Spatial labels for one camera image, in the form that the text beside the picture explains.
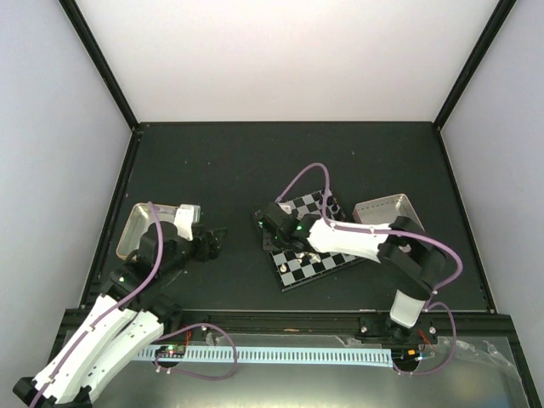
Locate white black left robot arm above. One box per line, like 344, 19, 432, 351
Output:
13, 221, 227, 407

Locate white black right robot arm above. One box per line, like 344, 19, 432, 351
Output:
255, 203, 448, 343

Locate black grey chess board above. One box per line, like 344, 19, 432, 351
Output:
256, 190, 365, 292

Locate left controller circuit board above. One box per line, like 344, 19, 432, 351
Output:
156, 344, 186, 359

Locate controller circuit board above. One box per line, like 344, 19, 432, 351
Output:
156, 344, 186, 359
391, 348, 436, 363

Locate right controller circuit board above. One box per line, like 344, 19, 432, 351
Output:
391, 348, 436, 363

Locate gold rimmed metal tin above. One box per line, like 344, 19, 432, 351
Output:
116, 202, 188, 260

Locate pink metal tray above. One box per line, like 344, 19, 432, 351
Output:
352, 194, 425, 231

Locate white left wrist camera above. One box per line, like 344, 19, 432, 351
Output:
173, 204, 201, 241

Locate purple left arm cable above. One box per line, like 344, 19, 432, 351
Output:
29, 201, 239, 408

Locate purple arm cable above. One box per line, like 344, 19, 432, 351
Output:
275, 162, 464, 377
29, 201, 239, 408

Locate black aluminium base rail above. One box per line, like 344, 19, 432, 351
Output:
180, 308, 516, 344

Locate white slotted cable duct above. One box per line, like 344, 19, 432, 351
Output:
133, 345, 393, 368

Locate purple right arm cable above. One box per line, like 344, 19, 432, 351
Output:
275, 162, 464, 377

